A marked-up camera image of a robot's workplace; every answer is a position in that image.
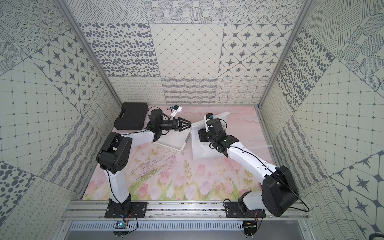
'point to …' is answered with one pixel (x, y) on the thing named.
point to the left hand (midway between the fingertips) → (190, 123)
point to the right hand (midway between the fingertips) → (203, 132)
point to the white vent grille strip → (160, 226)
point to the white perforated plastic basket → (174, 141)
